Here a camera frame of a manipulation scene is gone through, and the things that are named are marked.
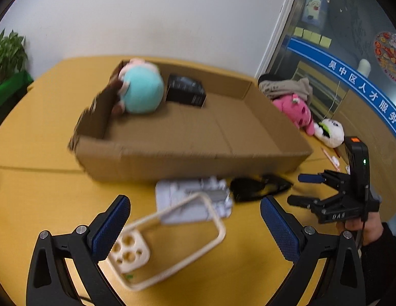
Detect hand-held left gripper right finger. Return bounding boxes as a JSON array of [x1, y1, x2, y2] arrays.
[[261, 195, 366, 306]]

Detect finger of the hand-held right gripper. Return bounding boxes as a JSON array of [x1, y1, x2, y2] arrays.
[[298, 171, 328, 184], [287, 194, 326, 210]]

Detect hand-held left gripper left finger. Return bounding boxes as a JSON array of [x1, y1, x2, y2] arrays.
[[26, 194, 131, 306]]

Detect cream phone case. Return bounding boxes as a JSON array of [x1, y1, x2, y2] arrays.
[[108, 192, 227, 291]]

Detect black sunglasses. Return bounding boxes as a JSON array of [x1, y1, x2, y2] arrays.
[[230, 174, 294, 203]]

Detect brown cardboard box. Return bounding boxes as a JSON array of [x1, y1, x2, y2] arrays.
[[68, 58, 314, 184]]

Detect person's right forearm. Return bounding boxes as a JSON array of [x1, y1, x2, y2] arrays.
[[359, 223, 396, 306]]

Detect wooden desktop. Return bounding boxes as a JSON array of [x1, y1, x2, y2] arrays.
[[0, 56, 396, 306]]

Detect person's right hand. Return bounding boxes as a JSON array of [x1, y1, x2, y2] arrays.
[[337, 212, 385, 247]]

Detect white and red pen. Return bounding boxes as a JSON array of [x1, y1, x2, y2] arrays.
[[321, 147, 341, 171]]

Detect white plush toy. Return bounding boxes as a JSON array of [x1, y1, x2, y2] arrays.
[[314, 119, 345, 148]]

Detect white plastic packet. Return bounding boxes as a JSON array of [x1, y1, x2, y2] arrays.
[[155, 176, 234, 225]]

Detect grey cloth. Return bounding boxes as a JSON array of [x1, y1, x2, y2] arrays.
[[258, 77, 314, 103]]

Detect white rounded object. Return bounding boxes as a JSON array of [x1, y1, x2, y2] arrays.
[[357, 58, 372, 79]]

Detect dark cloth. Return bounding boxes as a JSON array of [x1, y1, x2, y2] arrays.
[[258, 73, 283, 85]]

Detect red round window decoration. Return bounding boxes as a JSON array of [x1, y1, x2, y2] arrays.
[[373, 31, 396, 85]]

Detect teal and pink plush toy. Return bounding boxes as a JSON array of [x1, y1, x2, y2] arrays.
[[112, 58, 165, 115]]

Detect small black box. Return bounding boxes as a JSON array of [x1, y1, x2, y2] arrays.
[[166, 74, 207, 108]]

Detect green potted plant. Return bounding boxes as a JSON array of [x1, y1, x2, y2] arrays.
[[0, 29, 29, 85]]

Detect black cable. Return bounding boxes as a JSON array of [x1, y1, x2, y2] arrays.
[[354, 183, 371, 252]]

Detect white cable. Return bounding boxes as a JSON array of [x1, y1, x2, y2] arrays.
[[326, 79, 343, 118]]

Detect blue wall banner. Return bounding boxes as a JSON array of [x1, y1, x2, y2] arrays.
[[287, 36, 396, 136]]

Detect cartoon wall poster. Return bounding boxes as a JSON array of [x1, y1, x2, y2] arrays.
[[302, 0, 328, 26]]

